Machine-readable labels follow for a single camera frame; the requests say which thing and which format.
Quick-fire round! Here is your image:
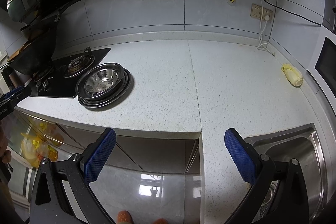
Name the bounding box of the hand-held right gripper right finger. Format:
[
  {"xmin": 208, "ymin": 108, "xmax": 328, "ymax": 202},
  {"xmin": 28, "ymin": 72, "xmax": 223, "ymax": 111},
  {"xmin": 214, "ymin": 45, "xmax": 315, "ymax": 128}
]
[{"xmin": 224, "ymin": 128, "xmax": 310, "ymax": 224}]

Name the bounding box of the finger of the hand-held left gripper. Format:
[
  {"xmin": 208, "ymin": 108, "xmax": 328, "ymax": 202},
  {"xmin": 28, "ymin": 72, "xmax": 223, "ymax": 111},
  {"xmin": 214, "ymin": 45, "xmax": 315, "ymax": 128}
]
[{"xmin": 0, "ymin": 86, "xmax": 32, "ymax": 110}]

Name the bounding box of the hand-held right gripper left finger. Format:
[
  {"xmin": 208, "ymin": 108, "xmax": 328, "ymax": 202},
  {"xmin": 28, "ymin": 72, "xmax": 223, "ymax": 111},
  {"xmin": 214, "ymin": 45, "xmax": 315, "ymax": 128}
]
[{"xmin": 29, "ymin": 128, "xmax": 117, "ymax": 224}]

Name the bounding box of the large steel plate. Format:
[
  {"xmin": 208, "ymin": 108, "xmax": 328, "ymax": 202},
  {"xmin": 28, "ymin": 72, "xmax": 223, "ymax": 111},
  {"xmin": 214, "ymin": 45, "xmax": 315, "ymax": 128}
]
[{"xmin": 78, "ymin": 68, "xmax": 135, "ymax": 111}]

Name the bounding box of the large steel bowl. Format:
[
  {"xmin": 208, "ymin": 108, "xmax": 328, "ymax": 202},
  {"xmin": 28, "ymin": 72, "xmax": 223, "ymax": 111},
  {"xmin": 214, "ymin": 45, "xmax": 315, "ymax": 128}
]
[{"xmin": 75, "ymin": 63, "xmax": 125, "ymax": 99}]

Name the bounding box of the person's left hand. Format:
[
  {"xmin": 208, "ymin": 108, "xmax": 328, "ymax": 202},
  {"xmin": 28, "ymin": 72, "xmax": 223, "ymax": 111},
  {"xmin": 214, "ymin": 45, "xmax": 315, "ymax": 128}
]
[{"xmin": 0, "ymin": 126, "xmax": 12, "ymax": 165}]

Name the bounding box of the black wok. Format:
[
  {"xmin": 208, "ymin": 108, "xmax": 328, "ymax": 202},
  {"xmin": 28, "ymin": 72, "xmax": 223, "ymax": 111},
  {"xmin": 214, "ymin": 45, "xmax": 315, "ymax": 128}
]
[{"xmin": 7, "ymin": 0, "xmax": 82, "ymax": 75}]

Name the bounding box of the yellow oil bottle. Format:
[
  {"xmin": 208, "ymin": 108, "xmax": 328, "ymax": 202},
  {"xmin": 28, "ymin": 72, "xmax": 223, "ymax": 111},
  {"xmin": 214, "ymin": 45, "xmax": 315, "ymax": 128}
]
[
  {"xmin": 21, "ymin": 132, "xmax": 42, "ymax": 167},
  {"xmin": 39, "ymin": 144, "xmax": 59, "ymax": 161}
]

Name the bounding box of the steel sink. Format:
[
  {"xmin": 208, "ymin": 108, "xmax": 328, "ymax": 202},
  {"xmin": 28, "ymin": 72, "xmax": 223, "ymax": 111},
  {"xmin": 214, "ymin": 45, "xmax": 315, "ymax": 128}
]
[{"xmin": 244, "ymin": 123, "xmax": 330, "ymax": 224}]

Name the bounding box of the black gas stove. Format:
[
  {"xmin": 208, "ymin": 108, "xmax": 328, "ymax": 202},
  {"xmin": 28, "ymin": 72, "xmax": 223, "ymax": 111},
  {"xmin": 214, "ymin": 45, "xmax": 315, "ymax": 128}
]
[{"xmin": 26, "ymin": 47, "xmax": 112, "ymax": 98}]

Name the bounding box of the napa cabbage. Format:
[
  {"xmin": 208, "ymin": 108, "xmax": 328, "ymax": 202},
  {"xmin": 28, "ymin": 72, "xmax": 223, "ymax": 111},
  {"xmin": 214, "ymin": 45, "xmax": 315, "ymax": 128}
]
[{"xmin": 281, "ymin": 63, "xmax": 304, "ymax": 87}]

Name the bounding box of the white microwave oven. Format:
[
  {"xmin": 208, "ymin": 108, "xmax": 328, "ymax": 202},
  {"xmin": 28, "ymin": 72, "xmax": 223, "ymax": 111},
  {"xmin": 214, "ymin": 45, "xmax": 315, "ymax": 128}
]
[{"xmin": 306, "ymin": 30, "xmax": 336, "ymax": 109}]

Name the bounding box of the white power cable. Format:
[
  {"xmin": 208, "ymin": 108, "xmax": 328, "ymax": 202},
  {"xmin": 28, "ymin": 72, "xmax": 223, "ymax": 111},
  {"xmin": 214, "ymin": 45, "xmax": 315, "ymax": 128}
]
[{"xmin": 257, "ymin": 19, "xmax": 276, "ymax": 56}]

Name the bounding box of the wide beige wall outlet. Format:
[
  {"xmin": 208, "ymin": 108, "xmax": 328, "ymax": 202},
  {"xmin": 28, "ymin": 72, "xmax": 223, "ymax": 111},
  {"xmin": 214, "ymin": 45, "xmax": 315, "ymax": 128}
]
[{"xmin": 251, "ymin": 3, "xmax": 273, "ymax": 20}]

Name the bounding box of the black power cable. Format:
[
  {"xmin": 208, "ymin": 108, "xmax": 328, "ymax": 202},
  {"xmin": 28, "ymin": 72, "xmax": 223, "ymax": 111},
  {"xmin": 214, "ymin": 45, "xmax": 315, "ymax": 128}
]
[{"xmin": 261, "ymin": 0, "xmax": 322, "ymax": 27}]

